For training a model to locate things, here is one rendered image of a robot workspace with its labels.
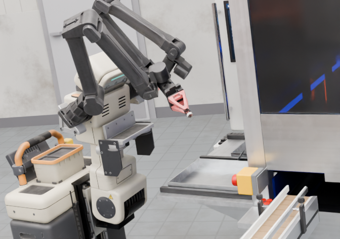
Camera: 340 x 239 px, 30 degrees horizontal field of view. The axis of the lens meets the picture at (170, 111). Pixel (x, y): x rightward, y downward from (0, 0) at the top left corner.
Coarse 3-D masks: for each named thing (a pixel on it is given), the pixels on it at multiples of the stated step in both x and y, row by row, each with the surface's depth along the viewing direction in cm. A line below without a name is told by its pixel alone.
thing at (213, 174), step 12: (192, 168) 259; (204, 168) 261; (216, 168) 259; (228, 168) 257; (240, 168) 255; (180, 180) 250; (192, 180) 250; (204, 180) 248; (216, 180) 246; (228, 180) 244
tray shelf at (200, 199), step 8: (224, 144) 288; (232, 144) 286; (216, 152) 278; (224, 152) 277; (304, 176) 242; (296, 184) 234; (160, 192) 243; (160, 200) 240; (168, 200) 238; (176, 200) 237; (184, 200) 235; (192, 200) 233; (200, 200) 231; (208, 200) 229; (216, 200) 228; (224, 200) 227; (232, 200) 226; (240, 200) 225; (248, 200) 224
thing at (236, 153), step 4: (240, 144) 273; (244, 144) 276; (236, 148) 269; (240, 148) 272; (244, 148) 276; (232, 152) 265; (236, 152) 264; (240, 152) 272; (244, 152) 272; (236, 156) 264; (244, 156) 262
